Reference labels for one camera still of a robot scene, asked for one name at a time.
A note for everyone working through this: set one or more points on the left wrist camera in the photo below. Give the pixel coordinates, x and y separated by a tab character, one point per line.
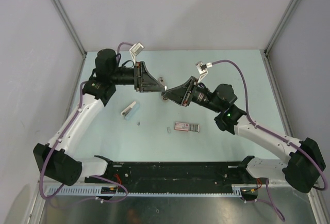
135	50

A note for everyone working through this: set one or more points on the right aluminium frame post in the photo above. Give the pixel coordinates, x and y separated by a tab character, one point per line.
289	11

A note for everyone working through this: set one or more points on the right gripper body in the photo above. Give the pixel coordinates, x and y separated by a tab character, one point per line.
190	96

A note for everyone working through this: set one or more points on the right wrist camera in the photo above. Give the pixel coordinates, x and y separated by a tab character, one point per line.
202	69

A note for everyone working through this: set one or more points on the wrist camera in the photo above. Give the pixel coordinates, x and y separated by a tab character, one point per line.
135	50
202	69

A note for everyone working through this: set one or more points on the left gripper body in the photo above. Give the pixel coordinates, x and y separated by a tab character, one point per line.
137	80

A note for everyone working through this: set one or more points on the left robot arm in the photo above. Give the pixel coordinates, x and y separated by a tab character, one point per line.
55	159

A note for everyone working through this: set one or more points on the light blue white stapler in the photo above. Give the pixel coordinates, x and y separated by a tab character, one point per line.
130	110

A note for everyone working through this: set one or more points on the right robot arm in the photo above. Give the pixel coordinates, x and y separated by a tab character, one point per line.
299	163

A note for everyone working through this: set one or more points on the slotted cable duct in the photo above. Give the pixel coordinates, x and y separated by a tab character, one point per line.
110	191

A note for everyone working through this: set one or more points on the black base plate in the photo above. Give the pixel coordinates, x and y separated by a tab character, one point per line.
177	177

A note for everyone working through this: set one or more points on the aluminium frame post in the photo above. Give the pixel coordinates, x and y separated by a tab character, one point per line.
59	7
289	11

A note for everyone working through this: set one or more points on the beige black stapler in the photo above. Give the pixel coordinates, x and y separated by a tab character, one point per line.
163	83

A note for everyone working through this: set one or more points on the left aluminium frame post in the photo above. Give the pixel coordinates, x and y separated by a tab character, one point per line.
59	7

